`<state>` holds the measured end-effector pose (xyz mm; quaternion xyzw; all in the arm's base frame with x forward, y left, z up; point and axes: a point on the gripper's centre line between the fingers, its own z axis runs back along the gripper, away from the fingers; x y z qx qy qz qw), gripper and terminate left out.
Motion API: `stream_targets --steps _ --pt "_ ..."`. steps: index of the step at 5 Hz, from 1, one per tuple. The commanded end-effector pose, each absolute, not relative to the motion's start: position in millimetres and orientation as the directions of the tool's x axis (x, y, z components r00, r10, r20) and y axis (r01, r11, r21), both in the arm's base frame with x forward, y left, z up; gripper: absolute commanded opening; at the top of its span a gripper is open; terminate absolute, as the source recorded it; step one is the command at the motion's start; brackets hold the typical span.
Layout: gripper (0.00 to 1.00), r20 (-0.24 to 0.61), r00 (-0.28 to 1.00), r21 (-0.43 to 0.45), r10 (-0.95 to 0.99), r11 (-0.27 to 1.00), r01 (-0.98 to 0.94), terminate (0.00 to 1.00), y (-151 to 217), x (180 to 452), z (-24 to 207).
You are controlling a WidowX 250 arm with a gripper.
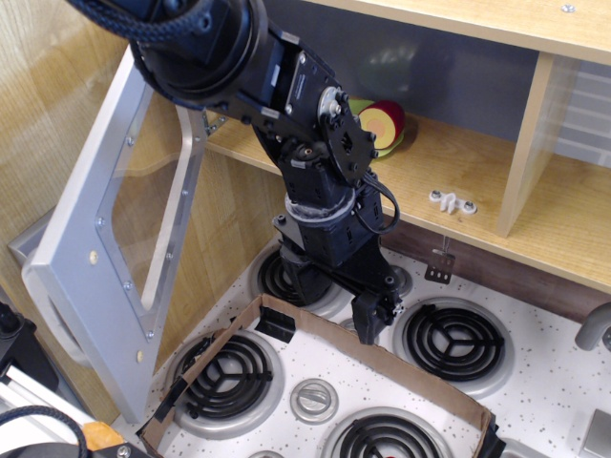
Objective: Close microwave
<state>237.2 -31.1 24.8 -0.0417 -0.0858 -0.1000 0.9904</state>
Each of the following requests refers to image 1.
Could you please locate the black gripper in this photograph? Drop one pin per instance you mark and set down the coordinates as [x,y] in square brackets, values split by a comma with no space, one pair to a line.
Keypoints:
[315,257]

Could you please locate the grey toy microwave door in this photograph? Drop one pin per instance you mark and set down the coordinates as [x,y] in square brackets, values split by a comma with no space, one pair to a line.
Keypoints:
[103,274]

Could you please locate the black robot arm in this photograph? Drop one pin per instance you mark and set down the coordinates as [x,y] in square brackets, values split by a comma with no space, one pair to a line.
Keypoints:
[229,58]

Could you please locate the brown cardboard barrier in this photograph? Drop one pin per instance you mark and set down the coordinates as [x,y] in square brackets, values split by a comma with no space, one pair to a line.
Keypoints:
[363,376]

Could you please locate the back grey stove knob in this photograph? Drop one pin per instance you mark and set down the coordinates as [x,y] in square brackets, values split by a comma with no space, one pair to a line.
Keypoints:
[405,283]

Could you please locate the black tape piece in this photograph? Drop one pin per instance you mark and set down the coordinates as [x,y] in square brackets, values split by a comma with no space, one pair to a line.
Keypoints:
[276,325]

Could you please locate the back left black burner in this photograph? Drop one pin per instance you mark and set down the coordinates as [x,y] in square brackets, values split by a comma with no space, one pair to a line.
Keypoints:
[267,276]

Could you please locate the black burner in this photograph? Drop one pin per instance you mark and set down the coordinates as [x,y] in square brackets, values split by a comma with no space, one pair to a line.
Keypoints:
[384,432]
[458,341]
[236,392]
[267,276]

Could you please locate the front grey stove knob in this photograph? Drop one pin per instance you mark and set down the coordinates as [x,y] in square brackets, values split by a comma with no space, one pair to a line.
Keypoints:
[314,401]

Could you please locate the back right black burner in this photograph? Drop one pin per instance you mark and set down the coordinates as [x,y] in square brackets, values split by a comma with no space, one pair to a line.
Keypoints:
[458,341]

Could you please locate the front left black burner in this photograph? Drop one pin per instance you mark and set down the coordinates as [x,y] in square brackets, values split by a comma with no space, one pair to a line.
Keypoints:
[236,392]

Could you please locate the white plastic door latch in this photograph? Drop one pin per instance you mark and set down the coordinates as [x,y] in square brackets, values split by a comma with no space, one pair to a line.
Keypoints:
[450,203]

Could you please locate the front right black burner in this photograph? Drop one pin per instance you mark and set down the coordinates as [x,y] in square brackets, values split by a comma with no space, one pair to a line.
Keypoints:
[384,432]

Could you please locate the red yellow toy fruit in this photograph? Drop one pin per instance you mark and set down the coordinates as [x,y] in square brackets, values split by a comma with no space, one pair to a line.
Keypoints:
[385,119]

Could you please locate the wooden shelf cabinet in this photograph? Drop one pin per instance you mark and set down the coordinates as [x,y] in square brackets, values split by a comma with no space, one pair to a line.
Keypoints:
[487,84]

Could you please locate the grey faucet pipe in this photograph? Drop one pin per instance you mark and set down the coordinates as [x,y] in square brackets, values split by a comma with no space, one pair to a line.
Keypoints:
[595,329]

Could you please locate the black device at left edge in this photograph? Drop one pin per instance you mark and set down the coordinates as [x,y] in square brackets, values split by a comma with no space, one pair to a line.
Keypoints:
[21,349]

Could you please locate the small metal hanging bracket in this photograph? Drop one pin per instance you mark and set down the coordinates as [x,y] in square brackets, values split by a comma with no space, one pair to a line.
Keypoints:
[441,263]

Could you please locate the grey wall holder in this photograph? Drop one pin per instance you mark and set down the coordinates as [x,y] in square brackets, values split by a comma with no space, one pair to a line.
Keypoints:
[23,248]

